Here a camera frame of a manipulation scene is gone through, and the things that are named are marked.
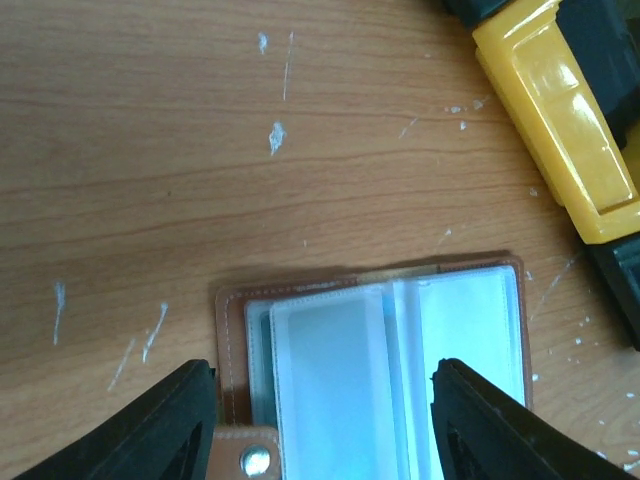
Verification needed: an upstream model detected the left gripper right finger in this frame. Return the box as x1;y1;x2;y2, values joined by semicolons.
431;359;632;480

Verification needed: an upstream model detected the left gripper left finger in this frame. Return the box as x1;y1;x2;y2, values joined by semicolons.
18;359;217;479

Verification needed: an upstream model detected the brown leather card holder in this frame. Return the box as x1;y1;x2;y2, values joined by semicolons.
214;252;531;479

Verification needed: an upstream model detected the black right card bin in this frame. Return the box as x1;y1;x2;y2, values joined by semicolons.
586;233;639;351

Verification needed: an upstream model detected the black card bin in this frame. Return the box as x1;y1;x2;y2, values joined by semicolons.
442;0;510;29
586;233;639;351

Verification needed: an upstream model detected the yellow middle card bin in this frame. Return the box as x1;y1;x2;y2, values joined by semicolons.
472;1;639;245

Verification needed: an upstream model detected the black card stack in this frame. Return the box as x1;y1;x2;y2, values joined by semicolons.
557;1;639;149

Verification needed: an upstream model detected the black left card bin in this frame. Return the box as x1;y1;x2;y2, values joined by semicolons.
442;0;510;29

